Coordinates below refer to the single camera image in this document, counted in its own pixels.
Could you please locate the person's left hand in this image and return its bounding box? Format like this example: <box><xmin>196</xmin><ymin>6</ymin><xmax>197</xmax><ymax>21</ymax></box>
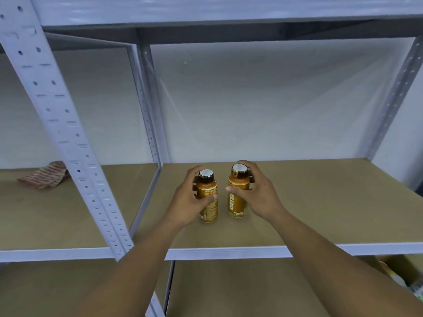
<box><xmin>162</xmin><ymin>165</ymin><xmax>218</xmax><ymax>229</ymax></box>

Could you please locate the person's right hand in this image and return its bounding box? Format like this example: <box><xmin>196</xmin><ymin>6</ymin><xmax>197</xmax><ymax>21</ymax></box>
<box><xmin>226</xmin><ymin>159</ymin><xmax>289</xmax><ymax>222</ymax></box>

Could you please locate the golden Oatside bottle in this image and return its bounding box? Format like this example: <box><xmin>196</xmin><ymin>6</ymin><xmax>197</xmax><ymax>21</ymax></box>
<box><xmin>228</xmin><ymin>163</ymin><xmax>252</xmax><ymax>218</ymax></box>
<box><xmin>196</xmin><ymin>169</ymin><xmax>219</xmax><ymax>224</ymax></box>

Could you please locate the white metal shelving rack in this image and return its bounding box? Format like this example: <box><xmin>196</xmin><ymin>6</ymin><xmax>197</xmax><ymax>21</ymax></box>
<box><xmin>0</xmin><ymin>0</ymin><xmax>423</xmax><ymax>317</ymax></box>

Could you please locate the person's right forearm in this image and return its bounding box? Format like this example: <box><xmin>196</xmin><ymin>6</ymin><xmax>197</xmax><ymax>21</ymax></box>
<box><xmin>267</xmin><ymin>208</ymin><xmax>423</xmax><ymax>317</ymax></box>

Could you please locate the person's left forearm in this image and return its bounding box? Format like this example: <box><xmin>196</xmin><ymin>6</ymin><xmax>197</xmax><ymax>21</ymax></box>
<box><xmin>71</xmin><ymin>214</ymin><xmax>194</xmax><ymax>317</ymax></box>

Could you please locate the striped red cloth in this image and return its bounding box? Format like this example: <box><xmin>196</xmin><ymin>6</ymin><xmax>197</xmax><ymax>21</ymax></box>
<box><xmin>17</xmin><ymin>160</ymin><xmax>71</xmax><ymax>191</ymax></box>

